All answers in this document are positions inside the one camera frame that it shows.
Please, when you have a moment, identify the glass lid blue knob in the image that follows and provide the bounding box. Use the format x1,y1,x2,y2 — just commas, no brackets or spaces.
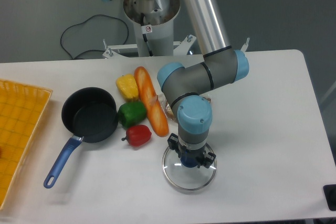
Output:
162,147,217,191

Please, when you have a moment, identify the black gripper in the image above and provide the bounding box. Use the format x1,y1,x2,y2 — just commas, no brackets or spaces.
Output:
167,133,216,168

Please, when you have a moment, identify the yellow woven basket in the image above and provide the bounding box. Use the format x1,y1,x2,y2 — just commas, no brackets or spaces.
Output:
1,79,53,209

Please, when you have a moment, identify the green bell pepper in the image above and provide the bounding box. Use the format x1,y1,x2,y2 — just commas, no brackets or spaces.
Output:
118,101,147,129

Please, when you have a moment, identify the red bell pepper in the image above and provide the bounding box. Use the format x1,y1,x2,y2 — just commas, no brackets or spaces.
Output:
121,125,152,147

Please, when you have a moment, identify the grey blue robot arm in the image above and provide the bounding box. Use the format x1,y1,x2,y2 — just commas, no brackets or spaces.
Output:
105,0,249,168

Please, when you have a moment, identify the wrapped bread slice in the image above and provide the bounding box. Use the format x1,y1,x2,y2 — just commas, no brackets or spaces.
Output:
151,93,213,123

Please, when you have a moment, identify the orange baguette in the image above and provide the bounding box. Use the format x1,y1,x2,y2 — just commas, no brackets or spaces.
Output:
134,66,169,137

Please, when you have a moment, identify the yellow bell pepper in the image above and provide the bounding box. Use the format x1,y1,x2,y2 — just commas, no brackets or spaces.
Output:
116,74,139,102

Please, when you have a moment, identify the white table leg bracket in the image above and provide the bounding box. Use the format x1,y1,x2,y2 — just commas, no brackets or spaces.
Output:
240,37,250,52

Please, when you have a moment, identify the black cable on floor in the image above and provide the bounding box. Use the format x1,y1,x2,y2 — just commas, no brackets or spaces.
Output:
60,14,130,60

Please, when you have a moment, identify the black pan blue handle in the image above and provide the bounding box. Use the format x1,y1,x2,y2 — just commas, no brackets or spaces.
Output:
44,87,118,189

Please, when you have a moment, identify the black object table corner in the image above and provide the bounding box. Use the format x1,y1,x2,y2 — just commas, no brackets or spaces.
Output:
323,184,336,211

